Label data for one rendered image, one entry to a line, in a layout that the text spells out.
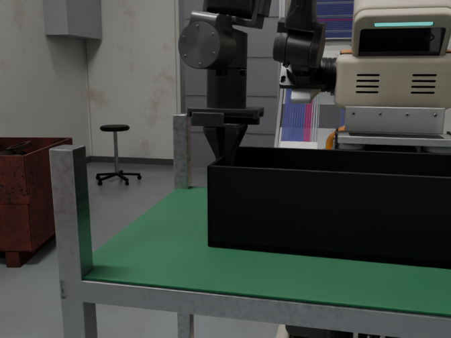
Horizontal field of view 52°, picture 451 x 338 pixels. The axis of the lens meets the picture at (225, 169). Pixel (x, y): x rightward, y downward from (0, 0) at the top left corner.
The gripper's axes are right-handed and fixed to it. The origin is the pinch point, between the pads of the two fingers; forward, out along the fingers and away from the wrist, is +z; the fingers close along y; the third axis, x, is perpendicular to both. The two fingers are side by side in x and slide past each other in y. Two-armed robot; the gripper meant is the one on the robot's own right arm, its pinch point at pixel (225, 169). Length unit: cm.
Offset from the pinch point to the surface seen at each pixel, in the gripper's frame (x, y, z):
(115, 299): -21.3, -7.4, 11.6
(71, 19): 409, -276, -76
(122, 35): 484, -252, -64
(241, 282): -18.1, 6.5, 9.2
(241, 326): 131, -23, 102
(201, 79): 483, -149, -12
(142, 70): 485, -227, -22
